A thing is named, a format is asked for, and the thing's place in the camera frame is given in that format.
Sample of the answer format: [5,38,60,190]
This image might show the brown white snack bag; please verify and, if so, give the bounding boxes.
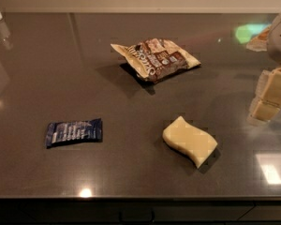
[111,38,200,83]

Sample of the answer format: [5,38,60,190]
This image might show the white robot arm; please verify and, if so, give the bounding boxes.
[246,12,281,126]

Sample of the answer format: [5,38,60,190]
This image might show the blue rxbar blueberry wrapper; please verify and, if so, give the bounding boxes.
[45,118,103,149]

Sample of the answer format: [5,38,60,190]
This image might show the yellow sponge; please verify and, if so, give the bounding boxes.
[162,116,217,168]

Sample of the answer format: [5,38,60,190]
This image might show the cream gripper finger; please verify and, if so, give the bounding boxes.
[247,97,280,126]
[256,67,281,107]

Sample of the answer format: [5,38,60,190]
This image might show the tan object at back right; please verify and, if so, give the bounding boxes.
[246,26,271,52]

